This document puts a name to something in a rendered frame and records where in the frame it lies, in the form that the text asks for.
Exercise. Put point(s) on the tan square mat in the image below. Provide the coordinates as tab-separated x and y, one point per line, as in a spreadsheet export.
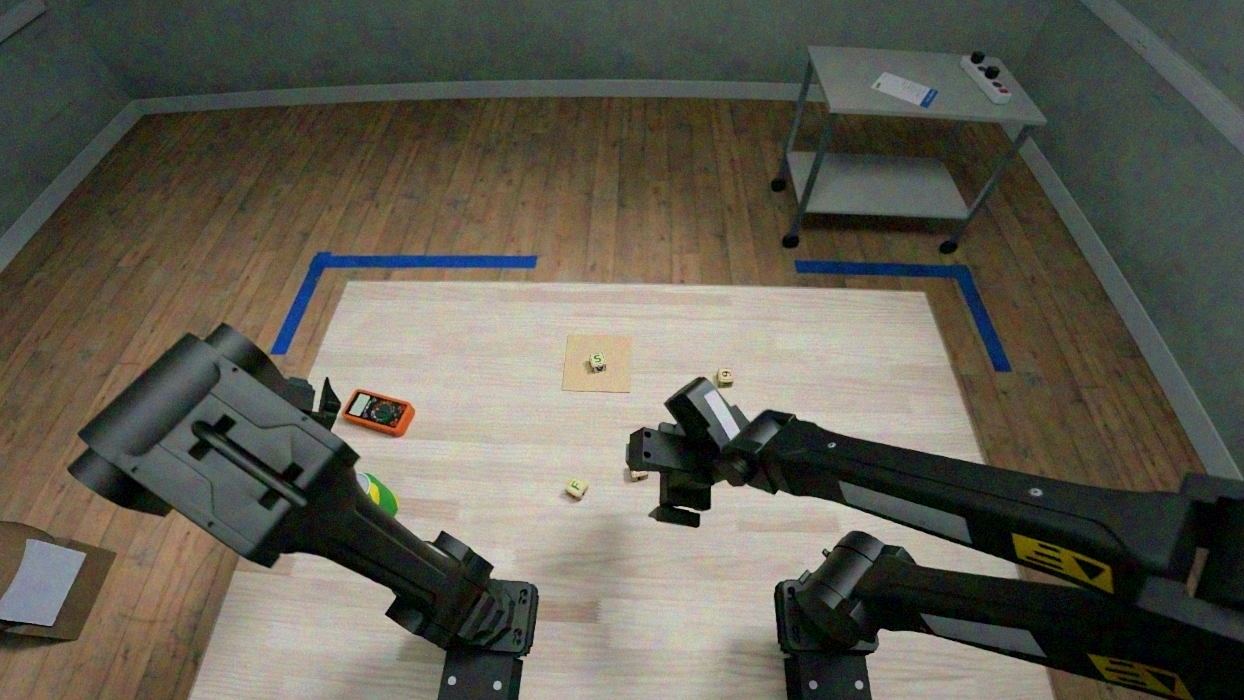
578	375

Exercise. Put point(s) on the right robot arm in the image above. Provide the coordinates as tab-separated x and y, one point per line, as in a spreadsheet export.
1110	541

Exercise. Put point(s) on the green and yellow soda can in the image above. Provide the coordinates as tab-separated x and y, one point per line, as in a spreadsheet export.
382	495

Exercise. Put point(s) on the orange pocket multimeter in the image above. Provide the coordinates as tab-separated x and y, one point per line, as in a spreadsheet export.
378	412

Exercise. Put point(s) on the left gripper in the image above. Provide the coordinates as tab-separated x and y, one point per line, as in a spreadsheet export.
329	409

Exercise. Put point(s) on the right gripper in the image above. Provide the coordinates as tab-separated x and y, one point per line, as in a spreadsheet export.
669	499

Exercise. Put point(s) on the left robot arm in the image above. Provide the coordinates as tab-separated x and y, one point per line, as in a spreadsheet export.
161	432

